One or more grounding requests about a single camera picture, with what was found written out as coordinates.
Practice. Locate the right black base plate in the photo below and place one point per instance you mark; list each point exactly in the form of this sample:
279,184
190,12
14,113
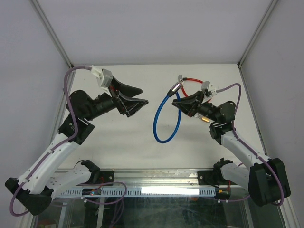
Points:
207,178

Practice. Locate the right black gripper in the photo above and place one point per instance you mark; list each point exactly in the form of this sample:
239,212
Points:
189,105

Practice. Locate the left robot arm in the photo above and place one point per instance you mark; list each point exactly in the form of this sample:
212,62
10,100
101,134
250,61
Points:
37,187

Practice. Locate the aluminium mounting rail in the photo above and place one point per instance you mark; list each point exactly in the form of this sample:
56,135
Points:
133,177

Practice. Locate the white slotted cable duct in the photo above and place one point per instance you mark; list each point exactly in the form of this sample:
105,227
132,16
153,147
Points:
146,191

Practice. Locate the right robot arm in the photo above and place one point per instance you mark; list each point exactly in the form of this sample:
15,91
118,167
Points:
264,178

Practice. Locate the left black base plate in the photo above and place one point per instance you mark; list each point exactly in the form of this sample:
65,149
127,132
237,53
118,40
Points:
104,176

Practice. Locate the blue cable lock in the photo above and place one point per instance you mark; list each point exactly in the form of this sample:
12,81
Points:
165,125

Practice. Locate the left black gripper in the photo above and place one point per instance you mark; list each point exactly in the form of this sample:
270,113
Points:
126,106

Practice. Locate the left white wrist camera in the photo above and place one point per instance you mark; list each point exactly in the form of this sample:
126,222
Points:
104,78

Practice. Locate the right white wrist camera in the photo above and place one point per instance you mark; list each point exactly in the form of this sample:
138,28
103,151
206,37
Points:
208,90

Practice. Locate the red cable lock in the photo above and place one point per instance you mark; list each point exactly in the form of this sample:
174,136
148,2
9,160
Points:
180,77

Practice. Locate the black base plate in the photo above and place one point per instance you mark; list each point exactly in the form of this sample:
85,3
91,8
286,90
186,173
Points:
207,178
104,176

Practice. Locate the brass padlock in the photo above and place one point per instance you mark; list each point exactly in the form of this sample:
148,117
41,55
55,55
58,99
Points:
203,118

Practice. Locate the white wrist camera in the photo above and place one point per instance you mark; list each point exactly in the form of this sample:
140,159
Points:
104,78
208,90

